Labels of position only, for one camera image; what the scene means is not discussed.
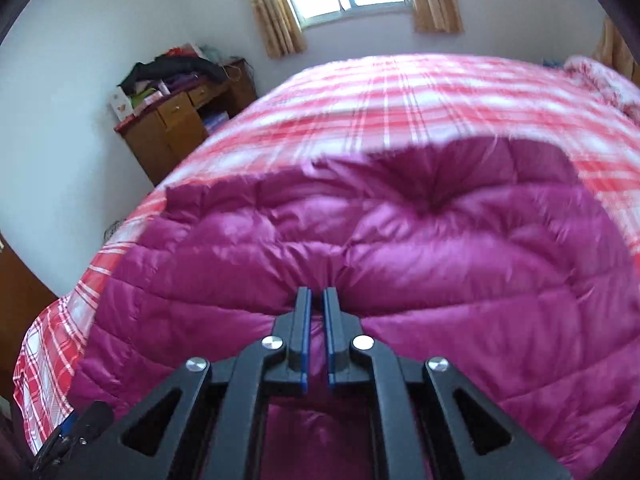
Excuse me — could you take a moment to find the bed with red plaid sheet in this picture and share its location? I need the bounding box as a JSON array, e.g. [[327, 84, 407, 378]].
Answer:
[[12, 55, 640, 456]]

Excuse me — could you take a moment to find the pink folded blanket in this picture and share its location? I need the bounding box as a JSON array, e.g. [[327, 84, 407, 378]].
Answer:
[[562, 55, 640, 126]]

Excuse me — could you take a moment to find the purple quilted down jacket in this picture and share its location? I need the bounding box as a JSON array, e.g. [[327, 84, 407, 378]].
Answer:
[[70, 135, 640, 480]]

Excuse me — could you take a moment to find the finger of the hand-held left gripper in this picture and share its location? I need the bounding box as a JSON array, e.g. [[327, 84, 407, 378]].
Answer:
[[32, 400, 115, 473]]

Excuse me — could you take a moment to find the red and white bag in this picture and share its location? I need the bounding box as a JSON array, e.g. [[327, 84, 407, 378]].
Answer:
[[167, 42, 204, 61]]

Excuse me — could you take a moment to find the brown wooden desk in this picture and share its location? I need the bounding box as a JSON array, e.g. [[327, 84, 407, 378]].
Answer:
[[114, 58, 258, 186]]

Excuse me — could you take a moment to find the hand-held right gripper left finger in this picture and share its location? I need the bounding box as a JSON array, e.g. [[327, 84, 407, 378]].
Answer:
[[65, 287, 313, 480]]

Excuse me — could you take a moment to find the pile of dark clothes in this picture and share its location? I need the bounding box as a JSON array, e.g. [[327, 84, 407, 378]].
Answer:
[[117, 55, 228, 96]]

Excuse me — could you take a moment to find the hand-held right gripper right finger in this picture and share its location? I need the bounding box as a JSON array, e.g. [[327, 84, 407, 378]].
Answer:
[[322, 287, 573, 480]]

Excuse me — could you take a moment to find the stack of papers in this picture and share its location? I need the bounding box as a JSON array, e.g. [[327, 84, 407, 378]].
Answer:
[[202, 112, 231, 134]]

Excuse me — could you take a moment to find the white printed box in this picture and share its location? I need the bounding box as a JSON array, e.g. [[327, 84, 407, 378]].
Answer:
[[109, 87, 133, 123]]

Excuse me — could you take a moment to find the brown wooden cabinet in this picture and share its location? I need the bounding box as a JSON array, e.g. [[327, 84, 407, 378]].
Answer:
[[0, 232, 58, 391]]

